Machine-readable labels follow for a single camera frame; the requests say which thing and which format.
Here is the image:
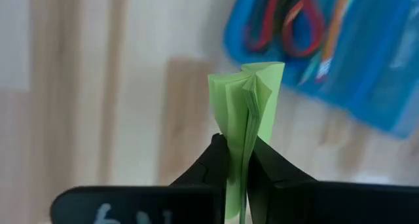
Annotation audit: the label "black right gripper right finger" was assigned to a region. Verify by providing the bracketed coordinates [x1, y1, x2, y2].
[247, 136, 419, 224]

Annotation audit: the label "teal pen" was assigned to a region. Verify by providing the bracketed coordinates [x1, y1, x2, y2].
[298, 52, 323, 86]

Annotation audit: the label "green sticky note pad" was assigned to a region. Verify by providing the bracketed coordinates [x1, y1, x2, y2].
[208, 61, 285, 224]

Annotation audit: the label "red handled scissors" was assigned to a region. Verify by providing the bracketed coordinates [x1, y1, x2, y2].
[245, 0, 327, 58]

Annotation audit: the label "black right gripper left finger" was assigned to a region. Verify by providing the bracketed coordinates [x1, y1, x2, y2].
[50, 133, 230, 224]

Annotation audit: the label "yellow pencil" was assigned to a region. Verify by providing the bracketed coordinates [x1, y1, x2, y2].
[316, 0, 354, 84]

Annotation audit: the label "blue translucent pencil case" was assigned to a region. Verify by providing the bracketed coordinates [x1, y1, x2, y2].
[223, 0, 419, 140]

